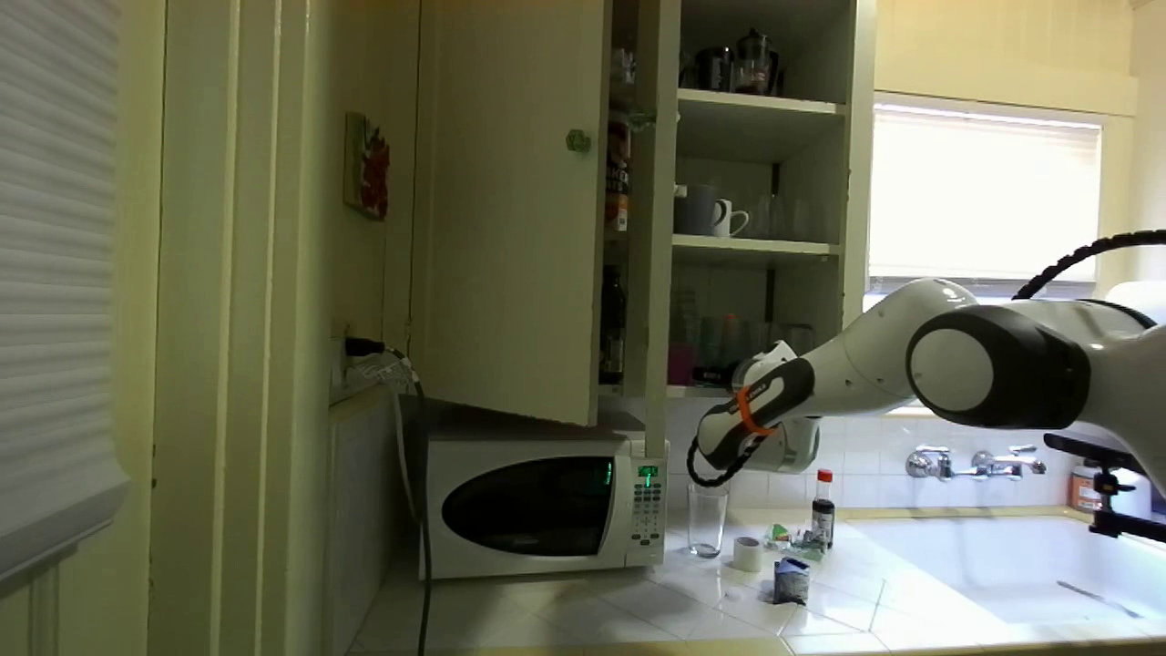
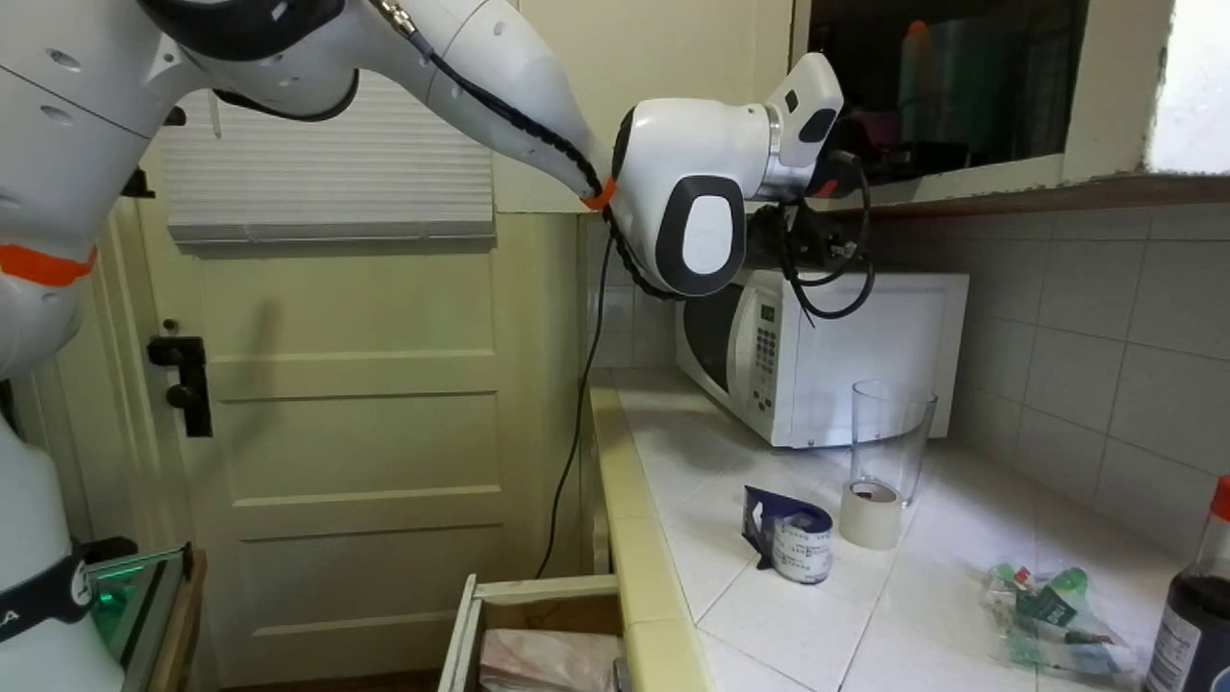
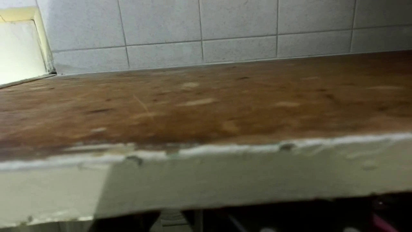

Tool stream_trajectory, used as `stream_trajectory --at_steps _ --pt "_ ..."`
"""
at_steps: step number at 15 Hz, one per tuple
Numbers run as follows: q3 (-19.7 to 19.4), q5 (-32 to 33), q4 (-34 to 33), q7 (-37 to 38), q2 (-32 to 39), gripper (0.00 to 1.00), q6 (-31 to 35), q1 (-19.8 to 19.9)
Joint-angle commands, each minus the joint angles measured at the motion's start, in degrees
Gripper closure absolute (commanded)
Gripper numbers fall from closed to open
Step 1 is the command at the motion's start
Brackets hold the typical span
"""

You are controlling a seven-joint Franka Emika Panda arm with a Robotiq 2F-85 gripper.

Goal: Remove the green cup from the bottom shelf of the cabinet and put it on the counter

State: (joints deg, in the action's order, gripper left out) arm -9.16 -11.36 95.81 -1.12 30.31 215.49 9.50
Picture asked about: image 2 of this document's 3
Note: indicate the dark sauce bottle red cap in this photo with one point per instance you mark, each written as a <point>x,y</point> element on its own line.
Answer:
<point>1195,616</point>

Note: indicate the green plastic cup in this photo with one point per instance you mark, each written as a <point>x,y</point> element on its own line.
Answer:
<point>975,89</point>

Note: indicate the small white cup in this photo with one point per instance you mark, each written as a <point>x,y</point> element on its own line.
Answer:
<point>875,517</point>

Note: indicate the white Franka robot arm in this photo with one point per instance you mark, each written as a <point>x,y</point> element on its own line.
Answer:
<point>693,154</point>

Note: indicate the open white drawer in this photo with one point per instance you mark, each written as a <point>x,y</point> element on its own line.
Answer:
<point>541,593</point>

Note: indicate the blue and white mug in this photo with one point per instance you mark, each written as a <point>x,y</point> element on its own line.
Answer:
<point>789,539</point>

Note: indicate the crumpled cloth in drawer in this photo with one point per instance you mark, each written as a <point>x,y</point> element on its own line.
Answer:
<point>550,658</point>

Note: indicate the white microwave oven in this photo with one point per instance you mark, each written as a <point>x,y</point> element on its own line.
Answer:
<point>871,360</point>

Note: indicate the white slatted window blind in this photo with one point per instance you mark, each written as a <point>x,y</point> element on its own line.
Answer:
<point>332,167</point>

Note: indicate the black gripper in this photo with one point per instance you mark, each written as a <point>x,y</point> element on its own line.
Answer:
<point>846,179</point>

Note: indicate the clear bag with green items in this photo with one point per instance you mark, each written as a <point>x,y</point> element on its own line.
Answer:
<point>1060,621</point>

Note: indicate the tall clear drinking glass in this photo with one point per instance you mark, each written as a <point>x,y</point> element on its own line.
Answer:
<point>893,438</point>

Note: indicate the black door latch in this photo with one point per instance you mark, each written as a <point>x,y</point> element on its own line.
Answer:
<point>182,377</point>

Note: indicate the cream wall cabinet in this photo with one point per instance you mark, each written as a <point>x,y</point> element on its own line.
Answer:
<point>1116,102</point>

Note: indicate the cream panel door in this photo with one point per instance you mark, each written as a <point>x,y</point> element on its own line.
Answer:
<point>369,447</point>

